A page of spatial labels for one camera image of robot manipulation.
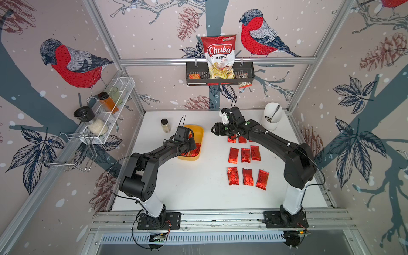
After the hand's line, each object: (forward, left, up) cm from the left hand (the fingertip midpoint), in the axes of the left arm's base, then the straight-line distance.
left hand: (196, 141), depth 95 cm
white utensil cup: (+21, -48, +6) cm, 53 cm away
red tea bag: (+5, -23, -7) cm, 24 cm away
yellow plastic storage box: (+10, 0, -8) cm, 13 cm away
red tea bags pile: (-5, +1, -5) cm, 7 cm away
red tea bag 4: (-5, -37, -5) cm, 37 cm away
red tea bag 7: (-23, -37, -6) cm, 44 cm away
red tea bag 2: (-7, -23, -6) cm, 25 cm away
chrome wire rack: (-23, +44, +28) cm, 58 cm away
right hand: (+1, -10, +10) cm, 14 cm away
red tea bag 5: (-20, -21, -5) cm, 30 cm away
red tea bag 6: (-20, -29, -5) cm, 36 cm away
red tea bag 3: (-7, -30, -5) cm, 31 cm away
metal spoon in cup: (+20, -51, -3) cm, 55 cm away
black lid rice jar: (-12, +40, +29) cm, 51 cm away
